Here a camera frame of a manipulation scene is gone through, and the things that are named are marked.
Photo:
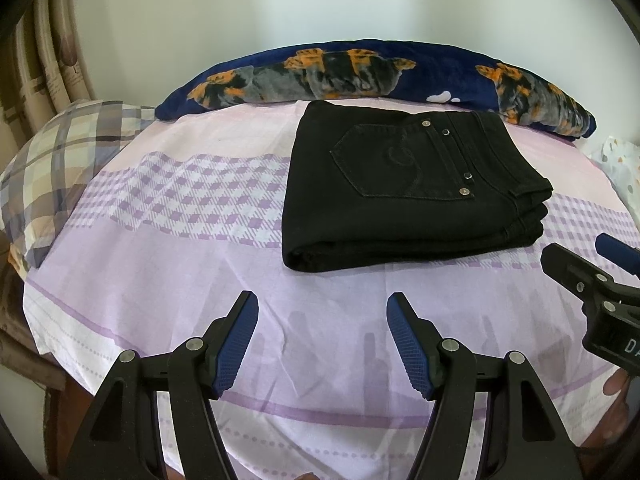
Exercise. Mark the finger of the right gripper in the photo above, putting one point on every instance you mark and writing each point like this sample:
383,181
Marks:
623,255
584,280

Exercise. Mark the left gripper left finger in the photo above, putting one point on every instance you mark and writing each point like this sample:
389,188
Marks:
119,437

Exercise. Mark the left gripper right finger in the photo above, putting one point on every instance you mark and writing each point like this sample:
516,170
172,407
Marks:
524,437

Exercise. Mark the black pants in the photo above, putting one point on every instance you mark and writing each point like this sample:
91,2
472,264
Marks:
368,186

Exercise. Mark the person right hand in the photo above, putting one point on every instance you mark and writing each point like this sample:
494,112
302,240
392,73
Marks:
615,419

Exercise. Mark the white dotted cloth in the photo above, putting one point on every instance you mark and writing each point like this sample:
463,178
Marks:
620,161

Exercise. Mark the purple checked bed sheet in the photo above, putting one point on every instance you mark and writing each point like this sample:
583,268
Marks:
189,215

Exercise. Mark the plaid pillow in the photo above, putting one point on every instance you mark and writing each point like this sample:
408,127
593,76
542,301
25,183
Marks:
42,184

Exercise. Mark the navy orange patterned blanket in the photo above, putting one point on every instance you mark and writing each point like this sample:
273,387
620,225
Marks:
391,69

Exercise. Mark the brown wooden bed frame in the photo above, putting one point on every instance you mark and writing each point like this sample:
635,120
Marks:
41,404

